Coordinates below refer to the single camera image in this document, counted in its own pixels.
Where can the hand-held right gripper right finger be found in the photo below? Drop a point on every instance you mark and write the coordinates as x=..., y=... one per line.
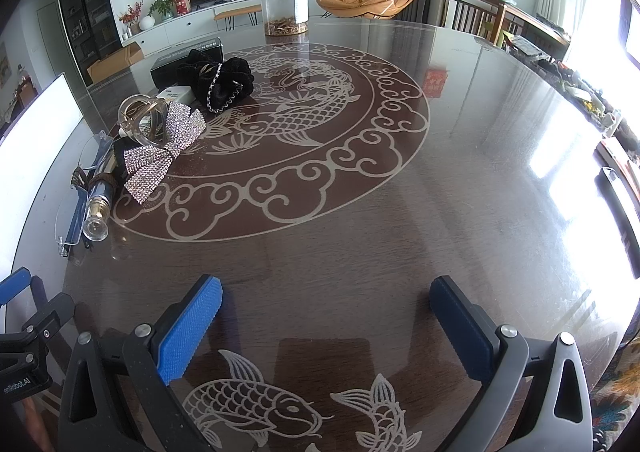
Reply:
x=462, y=332

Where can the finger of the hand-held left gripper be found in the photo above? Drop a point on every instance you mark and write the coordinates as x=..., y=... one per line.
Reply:
x=15, y=284

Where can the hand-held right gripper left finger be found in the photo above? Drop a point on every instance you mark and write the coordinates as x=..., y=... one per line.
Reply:
x=192, y=327

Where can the black scrunchie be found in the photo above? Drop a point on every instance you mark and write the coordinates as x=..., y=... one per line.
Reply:
x=225, y=76

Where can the black printed box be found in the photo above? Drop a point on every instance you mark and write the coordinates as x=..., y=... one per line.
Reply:
x=172, y=64

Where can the clear packet with blue item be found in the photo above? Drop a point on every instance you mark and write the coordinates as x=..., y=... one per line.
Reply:
x=74, y=222

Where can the glass perfume bottle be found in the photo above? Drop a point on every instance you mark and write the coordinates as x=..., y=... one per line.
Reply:
x=97, y=209

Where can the white panel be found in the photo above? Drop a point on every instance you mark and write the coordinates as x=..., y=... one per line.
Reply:
x=35, y=131

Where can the rhinestone bow hair clip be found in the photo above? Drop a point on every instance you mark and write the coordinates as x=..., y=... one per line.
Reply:
x=155, y=166

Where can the floral sofa cover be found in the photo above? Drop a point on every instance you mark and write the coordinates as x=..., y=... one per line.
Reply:
x=615, y=402

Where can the black tablet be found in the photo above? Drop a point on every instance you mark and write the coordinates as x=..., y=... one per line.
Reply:
x=620, y=217

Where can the clear hair claw clip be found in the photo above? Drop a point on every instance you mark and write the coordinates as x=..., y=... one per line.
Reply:
x=132, y=114

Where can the small white box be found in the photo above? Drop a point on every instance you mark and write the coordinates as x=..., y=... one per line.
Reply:
x=175, y=93

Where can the red flat book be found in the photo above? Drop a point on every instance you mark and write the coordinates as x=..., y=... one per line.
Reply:
x=620, y=154

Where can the cardboard box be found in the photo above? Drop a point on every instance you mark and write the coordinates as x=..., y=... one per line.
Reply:
x=115, y=59

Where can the white cup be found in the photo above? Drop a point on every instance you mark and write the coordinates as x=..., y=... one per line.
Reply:
x=612, y=122

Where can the dark display shelf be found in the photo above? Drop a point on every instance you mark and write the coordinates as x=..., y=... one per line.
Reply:
x=82, y=16

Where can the white round vase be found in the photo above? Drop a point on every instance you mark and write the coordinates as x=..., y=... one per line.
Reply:
x=146, y=23

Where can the red flower arrangement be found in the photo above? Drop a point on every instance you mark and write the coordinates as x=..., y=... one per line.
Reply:
x=131, y=11

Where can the white television cabinet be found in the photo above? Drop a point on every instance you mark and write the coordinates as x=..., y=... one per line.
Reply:
x=200, y=21

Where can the leafy green potted plant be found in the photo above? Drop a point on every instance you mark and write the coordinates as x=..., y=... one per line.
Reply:
x=162, y=4

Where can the orange-topped stool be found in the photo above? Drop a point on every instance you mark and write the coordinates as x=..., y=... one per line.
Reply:
x=237, y=11

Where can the wooden slatted chair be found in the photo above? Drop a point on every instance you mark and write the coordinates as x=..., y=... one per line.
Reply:
x=472, y=11

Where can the clear jar with black lid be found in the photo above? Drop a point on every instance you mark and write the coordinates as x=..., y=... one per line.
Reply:
x=282, y=1

